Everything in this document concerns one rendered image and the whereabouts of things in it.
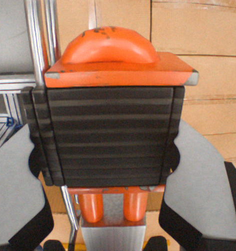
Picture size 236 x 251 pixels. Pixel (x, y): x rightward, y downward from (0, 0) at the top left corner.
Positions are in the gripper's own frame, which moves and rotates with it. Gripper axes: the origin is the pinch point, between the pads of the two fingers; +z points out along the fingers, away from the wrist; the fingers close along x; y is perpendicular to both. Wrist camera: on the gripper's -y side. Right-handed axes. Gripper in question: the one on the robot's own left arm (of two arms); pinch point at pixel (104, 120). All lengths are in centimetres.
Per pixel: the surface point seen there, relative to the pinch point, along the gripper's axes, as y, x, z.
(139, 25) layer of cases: -2, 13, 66
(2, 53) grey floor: 14, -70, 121
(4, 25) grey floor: -4, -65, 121
